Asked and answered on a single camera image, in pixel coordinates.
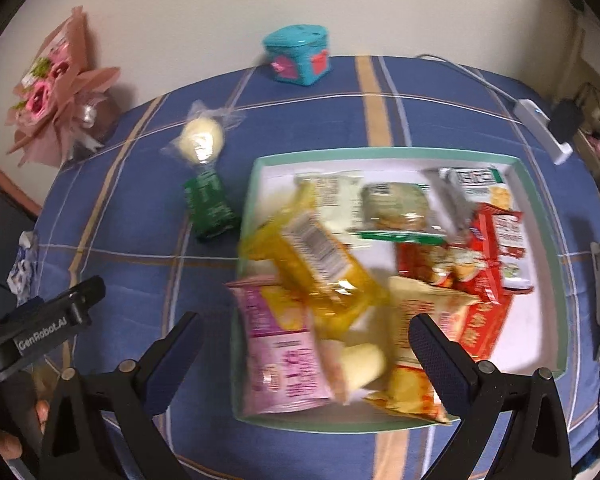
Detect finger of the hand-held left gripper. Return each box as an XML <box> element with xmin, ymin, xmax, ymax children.
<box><xmin>69</xmin><ymin>275</ymin><xmax>107</xmax><ymax>327</ymax></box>

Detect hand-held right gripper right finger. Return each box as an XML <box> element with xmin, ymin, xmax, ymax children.
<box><xmin>410</xmin><ymin>313</ymin><xmax>573</xmax><ymax>480</ymax></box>

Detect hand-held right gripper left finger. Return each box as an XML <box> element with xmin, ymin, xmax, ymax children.
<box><xmin>39</xmin><ymin>311</ymin><xmax>206</xmax><ymax>480</ymax></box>

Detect orange striped snack packet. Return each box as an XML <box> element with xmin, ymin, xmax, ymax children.
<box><xmin>365</xmin><ymin>275</ymin><xmax>481</xmax><ymax>426</ymax></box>

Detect large red patterned packet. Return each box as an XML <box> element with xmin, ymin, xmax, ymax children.
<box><xmin>450</xmin><ymin>280</ymin><xmax>513</xmax><ymax>361</ymax></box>

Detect pale yellow jelly cup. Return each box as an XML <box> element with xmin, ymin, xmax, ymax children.
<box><xmin>320</xmin><ymin>340</ymin><xmax>388</xmax><ymax>406</ymax></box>

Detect pink snack packet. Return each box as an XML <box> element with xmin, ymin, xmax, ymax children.
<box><xmin>225</xmin><ymin>280</ymin><xmax>333</xmax><ymax>415</ymax></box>

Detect teal-rimmed white tray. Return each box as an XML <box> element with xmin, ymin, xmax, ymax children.
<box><xmin>232</xmin><ymin>146</ymin><xmax>567</xmax><ymax>435</ymax></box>

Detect red and white biscuit packet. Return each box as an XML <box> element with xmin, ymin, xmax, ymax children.
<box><xmin>472</xmin><ymin>204</ymin><xmax>535</xmax><ymax>295</ymax></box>

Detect yellow snack packet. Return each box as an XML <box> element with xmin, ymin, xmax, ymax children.
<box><xmin>240</xmin><ymin>195</ymin><xmax>391</xmax><ymax>341</ymax></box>

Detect clear cracker packet green edges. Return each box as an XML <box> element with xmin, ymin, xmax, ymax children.
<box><xmin>350</xmin><ymin>182</ymin><xmax>448</xmax><ymax>243</ymax></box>

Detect white and blue cracker packet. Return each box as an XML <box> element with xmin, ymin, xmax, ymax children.
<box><xmin>439</xmin><ymin>166</ymin><xmax>513</xmax><ymax>211</ymax></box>

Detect pale green snack packet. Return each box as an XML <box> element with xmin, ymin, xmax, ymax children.
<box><xmin>294</xmin><ymin>171</ymin><xmax>365</xmax><ymax>236</ymax></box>

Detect person's left hand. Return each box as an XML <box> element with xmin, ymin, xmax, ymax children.
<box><xmin>0</xmin><ymin>395</ymin><xmax>51</xmax><ymax>461</ymax></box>

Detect blue plaid tablecloth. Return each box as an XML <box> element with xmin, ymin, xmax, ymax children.
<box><xmin>10</xmin><ymin>55</ymin><xmax>600</xmax><ymax>480</ymax></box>

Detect crumpled white and blue wrapper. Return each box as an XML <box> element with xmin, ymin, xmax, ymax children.
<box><xmin>6</xmin><ymin>230</ymin><xmax>41</xmax><ymax>293</ymax></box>

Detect round bun in clear wrapper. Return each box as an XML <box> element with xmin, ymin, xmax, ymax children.
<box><xmin>161</xmin><ymin>101</ymin><xmax>246</xmax><ymax>166</ymax></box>

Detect pink flower bouquet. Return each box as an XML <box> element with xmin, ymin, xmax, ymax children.
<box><xmin>6</xmin><ymin>6</ymin><xmax>123</xmax><ymax>167</ymax></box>

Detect white power strip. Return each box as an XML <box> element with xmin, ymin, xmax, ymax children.
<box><xmin>515</xmin><ymin>99</ymin><xmax>575</xmax><ymax>166</ymax></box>

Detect black charger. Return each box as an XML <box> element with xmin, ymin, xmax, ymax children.
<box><xmin>550</xmin><ymin>100</ymin><xmax>583</xmax><ymax>143</ymax></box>

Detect white chair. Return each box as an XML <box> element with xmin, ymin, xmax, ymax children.
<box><xmin>555</xmin><ymin>10</ymin><xmax>600</xmax><ymax>196</ymax></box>

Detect teal toy house box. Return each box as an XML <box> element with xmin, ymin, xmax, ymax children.
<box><xmin>262</xmin><ymin>25</ymin><xmax>331</xmax><ymax>87</ymax></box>

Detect white cable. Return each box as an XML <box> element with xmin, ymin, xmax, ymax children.
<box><xmin>415</xmin><ymin>54</ymin><xmax>521</xmax><ymax>106</ymax></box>

